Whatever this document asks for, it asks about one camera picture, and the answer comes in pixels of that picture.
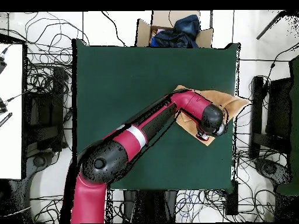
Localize white desk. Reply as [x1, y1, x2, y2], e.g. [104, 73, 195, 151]
[0, 43, 24, 180]

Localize single black cable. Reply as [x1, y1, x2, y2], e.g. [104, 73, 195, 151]
[101, 10, 127, 46]

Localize grey chair base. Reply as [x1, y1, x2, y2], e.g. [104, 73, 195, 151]
[25, 150, 57, 183]

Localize black rectangular block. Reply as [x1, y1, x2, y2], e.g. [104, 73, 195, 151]
[225, 180, 239, 216]

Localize green covered table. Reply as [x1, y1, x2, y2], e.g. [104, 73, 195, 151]
[275, 55, 299, 197]

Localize blue cable bundle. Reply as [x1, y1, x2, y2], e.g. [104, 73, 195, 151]
[175, 188, 225, 221]

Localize dark chair base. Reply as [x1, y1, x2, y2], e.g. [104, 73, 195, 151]
[254, 158, 291, 185]

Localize black camera device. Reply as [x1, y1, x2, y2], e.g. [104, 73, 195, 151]
[0, 47, 9, 74]
[0, 97, 8, 114]

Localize tan terry towel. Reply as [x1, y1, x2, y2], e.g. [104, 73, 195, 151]
[173, 85, 252, 147]

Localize cardboard box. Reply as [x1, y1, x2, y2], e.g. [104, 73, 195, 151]
[135, 10, 214, 48]

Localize black rod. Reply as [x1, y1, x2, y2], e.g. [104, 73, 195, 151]
[256, 10, 287, 40]

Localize dark blue clothes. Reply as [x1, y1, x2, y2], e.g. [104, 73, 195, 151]
[150, 14, 201, 48]

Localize black flat strip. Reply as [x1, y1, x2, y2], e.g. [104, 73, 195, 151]
[0, 112, 13, 128]

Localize black metal frame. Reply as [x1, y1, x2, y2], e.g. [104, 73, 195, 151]
[248, 75, 293, 159]
[23, 66, 68, 152]

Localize dark green table cloth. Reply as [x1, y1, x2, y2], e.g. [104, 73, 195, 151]
[72, 38, 240, 191]

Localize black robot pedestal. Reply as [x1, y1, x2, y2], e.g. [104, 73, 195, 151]
[123, 189, 178, 223]

